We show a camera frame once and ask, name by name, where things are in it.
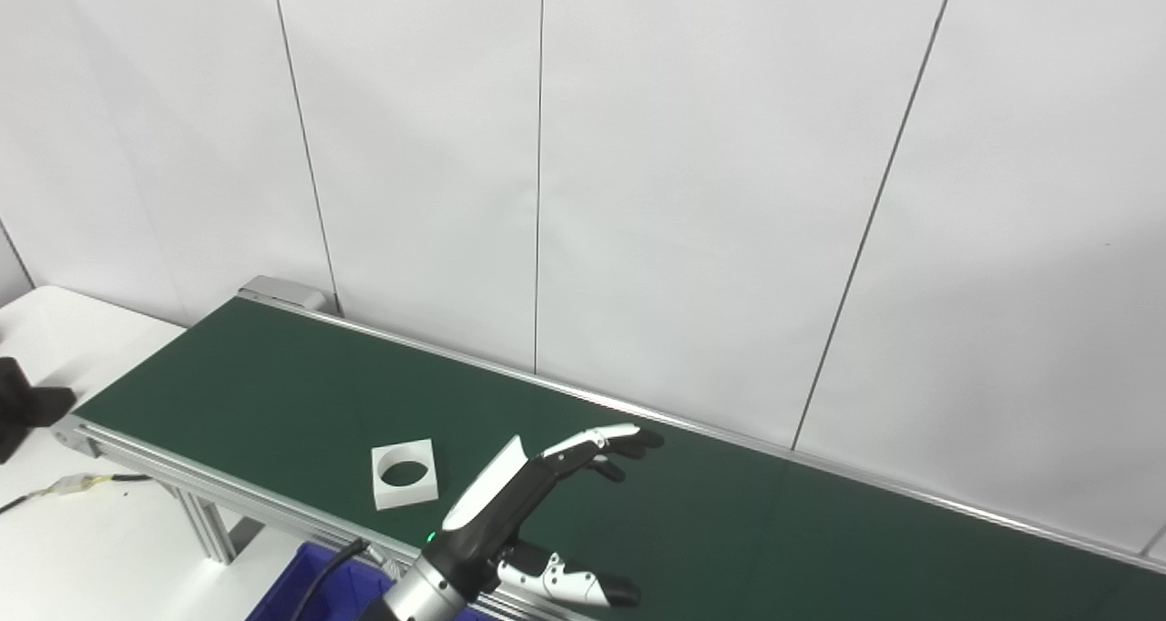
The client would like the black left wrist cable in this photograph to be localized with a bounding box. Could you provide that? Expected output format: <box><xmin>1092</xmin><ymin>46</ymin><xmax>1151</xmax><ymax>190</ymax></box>
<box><xmin>290</xmin><ymin>538</ymin><xmax>371</xmax><ymax>621</ymax></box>

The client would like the aluminium conveyor leg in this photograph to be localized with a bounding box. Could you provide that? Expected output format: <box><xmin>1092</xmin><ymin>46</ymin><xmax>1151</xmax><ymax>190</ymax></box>
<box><xmin>169</xmin><ymin>487</ymin><xmax>265</xmax><ymax>565</ymax></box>

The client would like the white square part round hole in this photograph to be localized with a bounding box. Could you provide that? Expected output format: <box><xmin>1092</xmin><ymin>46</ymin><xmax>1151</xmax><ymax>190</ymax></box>
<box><xmin>371</xmin><ymin>439</ymin><xmax>439</xmax><ymax>511</ymax></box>

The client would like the thin cable with connector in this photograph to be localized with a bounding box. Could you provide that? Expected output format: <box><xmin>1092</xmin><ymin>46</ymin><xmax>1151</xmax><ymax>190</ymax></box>
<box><xmin>0</xmin><ymin>473</ymin><xmax>153</xmax><ymax>516</ymax></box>

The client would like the green conveyor belt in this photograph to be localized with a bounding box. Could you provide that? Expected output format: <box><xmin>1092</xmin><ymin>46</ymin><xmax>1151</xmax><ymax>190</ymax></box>
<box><xmin>50</xmin><ymin>291</ymin><xmax>1166</xmax><ymax>621</ymax></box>
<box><xmin>75</xmin><ymin>298</ymin><xmax>1166</xmax><ymax>621</ymax></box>

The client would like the grey conveyor end housing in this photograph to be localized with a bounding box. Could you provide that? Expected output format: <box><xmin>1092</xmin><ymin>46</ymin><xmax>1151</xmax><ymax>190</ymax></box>
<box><xmin>238</xmin><ymin>275</ymin><xmax>339</xmax><ymax>315</ymax></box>

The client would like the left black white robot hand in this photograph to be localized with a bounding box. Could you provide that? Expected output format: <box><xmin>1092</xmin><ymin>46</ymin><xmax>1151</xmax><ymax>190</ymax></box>
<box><xmin>425</xmin><ymin>423</ymin><xmax>666</xmax><ymax>609</ymax></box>

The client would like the black bulky object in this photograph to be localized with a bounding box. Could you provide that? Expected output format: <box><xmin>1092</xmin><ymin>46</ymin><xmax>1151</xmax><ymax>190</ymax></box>
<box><xmin>0</xmin><ymin>357</ymin><xmax>77</xmax><ymax>464</ymax></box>

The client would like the blue plastic bin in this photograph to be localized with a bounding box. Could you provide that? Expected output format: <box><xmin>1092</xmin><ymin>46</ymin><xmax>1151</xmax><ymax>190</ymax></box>
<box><xmin>246</xmin><ymin>542</ymin><xmax>511</xmax><ymax>621</ymax></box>

